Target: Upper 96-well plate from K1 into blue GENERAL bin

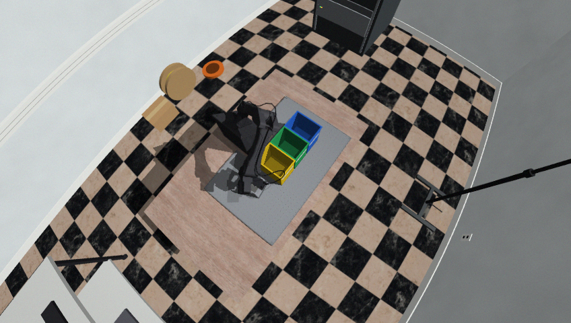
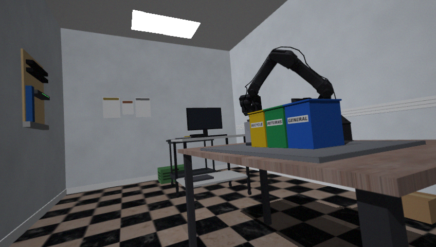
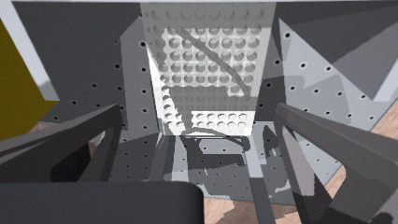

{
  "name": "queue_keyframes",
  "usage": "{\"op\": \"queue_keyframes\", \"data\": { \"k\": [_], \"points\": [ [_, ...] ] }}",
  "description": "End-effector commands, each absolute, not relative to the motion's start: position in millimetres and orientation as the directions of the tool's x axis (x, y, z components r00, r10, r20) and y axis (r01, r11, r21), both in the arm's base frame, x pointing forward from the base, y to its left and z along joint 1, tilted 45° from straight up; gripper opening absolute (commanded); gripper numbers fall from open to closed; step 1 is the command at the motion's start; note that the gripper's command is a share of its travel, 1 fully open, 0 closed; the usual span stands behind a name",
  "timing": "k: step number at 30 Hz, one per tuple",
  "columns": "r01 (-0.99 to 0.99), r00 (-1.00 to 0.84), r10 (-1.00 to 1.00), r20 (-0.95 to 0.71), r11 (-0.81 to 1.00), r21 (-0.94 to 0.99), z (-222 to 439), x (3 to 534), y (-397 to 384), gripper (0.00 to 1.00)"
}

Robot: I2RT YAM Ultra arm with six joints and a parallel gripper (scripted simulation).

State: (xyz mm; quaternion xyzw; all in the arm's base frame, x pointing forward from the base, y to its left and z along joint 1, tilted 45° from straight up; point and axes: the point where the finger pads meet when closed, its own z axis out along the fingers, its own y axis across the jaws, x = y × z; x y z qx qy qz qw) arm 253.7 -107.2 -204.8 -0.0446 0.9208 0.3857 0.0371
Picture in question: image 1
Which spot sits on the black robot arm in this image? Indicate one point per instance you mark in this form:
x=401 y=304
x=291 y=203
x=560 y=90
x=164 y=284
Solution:
x=260 y=117

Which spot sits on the green open bin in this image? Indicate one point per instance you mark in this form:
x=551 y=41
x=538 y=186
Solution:
x=291 y=144

